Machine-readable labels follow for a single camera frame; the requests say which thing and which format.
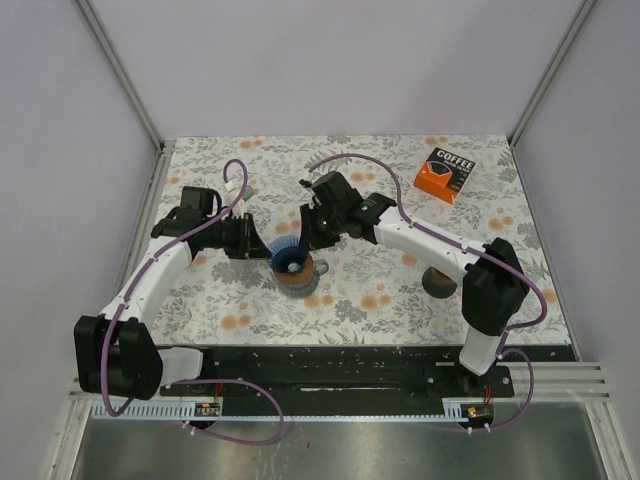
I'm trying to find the orange coffee filter box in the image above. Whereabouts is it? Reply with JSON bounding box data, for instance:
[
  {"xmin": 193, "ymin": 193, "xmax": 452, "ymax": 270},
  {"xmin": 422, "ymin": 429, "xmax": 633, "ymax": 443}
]
[{"xmin": 414, "ymin": 147, "xmax": 476, "ymax": 204}]

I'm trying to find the floral table mat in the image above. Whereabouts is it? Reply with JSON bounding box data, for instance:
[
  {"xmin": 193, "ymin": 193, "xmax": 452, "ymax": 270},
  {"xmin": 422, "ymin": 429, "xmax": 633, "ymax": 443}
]
[{"xmin": 151, "ymin": 135, "xmax": 570, "ymax": 353}]

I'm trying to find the blue glass dripper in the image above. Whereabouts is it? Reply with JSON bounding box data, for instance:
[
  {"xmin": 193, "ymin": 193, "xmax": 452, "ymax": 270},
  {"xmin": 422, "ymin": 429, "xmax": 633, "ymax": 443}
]
[{"xmin": 268, "ymin": 235, "xmax": 308, "ymax": 274}]

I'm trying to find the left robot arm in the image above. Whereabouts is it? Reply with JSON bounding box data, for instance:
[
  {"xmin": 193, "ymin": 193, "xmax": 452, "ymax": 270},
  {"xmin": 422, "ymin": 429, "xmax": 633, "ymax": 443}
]
[{"xmin": 74, "ymin": 187, "xmax": 270, "ymax": 400}]

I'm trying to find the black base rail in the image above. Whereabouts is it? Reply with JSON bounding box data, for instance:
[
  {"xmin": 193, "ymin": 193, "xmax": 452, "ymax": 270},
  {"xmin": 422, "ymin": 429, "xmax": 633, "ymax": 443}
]
[{"xmin": 164, "ymin": 344, "xmax": 516, "ymax": 417}]

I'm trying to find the white slotted cable duct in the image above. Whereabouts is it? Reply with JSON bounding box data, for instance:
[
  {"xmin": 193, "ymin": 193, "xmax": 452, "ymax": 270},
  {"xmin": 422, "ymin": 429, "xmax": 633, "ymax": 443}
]
[{"xmin": 116, "ymin": 400, "xmax": 223, "ymax": 421}]

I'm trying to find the purple cable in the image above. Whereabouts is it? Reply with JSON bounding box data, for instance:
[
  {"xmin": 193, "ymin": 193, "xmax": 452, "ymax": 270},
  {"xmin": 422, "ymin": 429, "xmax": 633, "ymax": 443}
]
[
  {"xmin": 100, "ymin": 158, "xmax": 286, "ymax": 443},
  {"xmin": 307, "ymin": 153, "xmax": 547, "ymax": 434}
]

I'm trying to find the red and grey cup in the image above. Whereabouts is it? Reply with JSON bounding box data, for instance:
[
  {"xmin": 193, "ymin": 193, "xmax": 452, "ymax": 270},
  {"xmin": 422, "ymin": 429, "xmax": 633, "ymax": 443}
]
[{"xmin": 421, "ymin": 267, "xmax": 457, "ymax": 299}]

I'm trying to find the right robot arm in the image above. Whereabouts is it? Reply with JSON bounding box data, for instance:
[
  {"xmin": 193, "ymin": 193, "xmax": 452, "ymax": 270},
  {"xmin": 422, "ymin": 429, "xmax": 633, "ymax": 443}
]
[{"xmin": 300, "ymin": 171, "xmax": 530, "ymax": 396}]

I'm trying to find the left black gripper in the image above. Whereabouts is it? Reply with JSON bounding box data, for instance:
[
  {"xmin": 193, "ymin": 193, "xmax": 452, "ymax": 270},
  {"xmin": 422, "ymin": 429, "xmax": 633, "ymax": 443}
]
[{"xmin": 204, "ymin": 213, "xmax": 273, "ymax": 260}]

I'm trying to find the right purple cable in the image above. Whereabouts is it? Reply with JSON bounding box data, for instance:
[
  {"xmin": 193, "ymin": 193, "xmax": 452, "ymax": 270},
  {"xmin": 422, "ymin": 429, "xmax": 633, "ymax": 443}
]
[{"xmin": 307, "ymin": 153, "xmax": 547, "ymax": 434}]

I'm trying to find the glass coffee server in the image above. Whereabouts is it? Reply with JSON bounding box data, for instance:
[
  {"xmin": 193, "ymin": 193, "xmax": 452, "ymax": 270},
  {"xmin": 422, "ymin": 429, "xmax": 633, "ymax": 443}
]
[{"xmin": 273, "ymin": 256, "xmax": 329, "ymax": 299}]

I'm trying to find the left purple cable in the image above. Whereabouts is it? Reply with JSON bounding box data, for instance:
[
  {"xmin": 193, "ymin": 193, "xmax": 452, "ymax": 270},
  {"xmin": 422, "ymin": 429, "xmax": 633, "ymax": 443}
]
[{"xmin": 100, "ymin": 158, "xmax": 286, "ymax": 443}]

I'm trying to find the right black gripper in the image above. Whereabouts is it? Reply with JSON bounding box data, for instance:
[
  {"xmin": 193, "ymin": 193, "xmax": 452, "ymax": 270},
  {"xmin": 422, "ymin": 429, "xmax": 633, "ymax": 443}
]
[{"xmin": 298, "ymin": 203, "xmax": 344, "ymax": 254}]

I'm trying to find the wooden dripper ring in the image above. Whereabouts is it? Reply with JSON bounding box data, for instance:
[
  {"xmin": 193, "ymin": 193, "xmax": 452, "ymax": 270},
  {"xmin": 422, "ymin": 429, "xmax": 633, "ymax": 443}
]
[{"xmin": 275, "ymin": 254, "xmax": 315, "ymax": 290}]

